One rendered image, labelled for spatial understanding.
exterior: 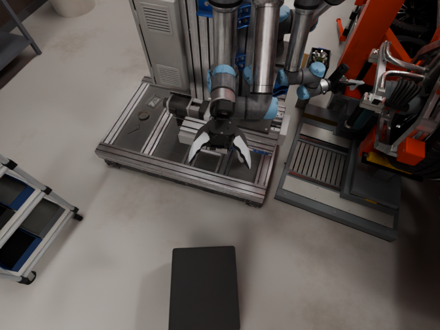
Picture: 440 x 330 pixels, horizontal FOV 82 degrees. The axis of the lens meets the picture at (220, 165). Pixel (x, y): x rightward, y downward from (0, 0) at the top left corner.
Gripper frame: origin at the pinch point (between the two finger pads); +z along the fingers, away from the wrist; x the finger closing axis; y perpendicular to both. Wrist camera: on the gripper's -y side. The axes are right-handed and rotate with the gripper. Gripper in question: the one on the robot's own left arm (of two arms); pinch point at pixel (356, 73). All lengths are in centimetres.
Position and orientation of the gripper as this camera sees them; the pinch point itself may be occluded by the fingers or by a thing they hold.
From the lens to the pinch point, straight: 163.8
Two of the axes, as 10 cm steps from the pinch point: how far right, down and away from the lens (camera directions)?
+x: 3.8, 8.0, -4.6
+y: 0.0, 5.0, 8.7
